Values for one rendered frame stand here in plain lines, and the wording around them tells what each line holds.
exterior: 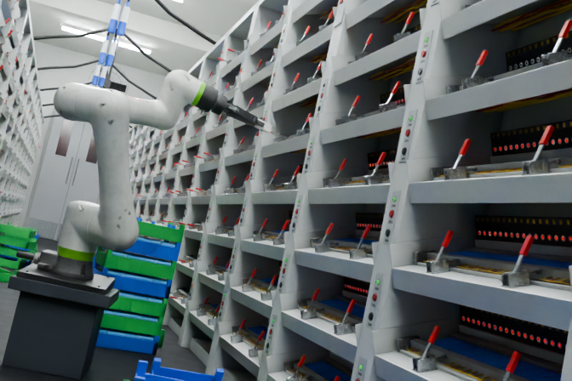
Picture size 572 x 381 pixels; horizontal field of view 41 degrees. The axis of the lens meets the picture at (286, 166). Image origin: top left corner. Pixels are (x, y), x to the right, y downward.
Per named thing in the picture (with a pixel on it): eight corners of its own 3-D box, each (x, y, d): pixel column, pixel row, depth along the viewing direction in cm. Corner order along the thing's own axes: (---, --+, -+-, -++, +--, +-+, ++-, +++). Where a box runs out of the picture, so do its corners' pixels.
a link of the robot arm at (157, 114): (118, 99, 250) (99, 82, 255) (104, 128, 253) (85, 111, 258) (190, 110, 280) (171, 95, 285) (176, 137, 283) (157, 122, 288)
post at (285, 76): (209, 378, 293) (304, -46, 312) (204, 373, 302) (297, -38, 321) (258, 387, 298) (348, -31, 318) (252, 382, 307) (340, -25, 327)
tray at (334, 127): (408, 124, 178) (402, 66, 178) (321, 145, 236) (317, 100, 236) (483, 118, 184) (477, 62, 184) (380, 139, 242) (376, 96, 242)
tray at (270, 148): (311, 146, 245) (308, 117, 245) (262, 157, 303) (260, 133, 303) (368, 141, 251) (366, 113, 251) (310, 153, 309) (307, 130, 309)
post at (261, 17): (180, 346, 359) (260, -2, 379) (177, 343, 368) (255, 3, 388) (220, 354, 365) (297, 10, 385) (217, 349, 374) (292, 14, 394)
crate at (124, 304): (94, 305, 309) (99, 286, 310) (85, 298, 328) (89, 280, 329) (163, 317, 322) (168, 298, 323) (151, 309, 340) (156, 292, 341)
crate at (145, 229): (113, 229, 313) (117, 209, 314) (103, 225, 331) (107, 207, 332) (181, 243, 325) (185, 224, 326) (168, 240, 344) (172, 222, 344)
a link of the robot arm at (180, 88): (171, 68, 269) (172, 61, 279) (156, 99, 272) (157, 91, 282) (207, 85, 272) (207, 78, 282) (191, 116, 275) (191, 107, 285)
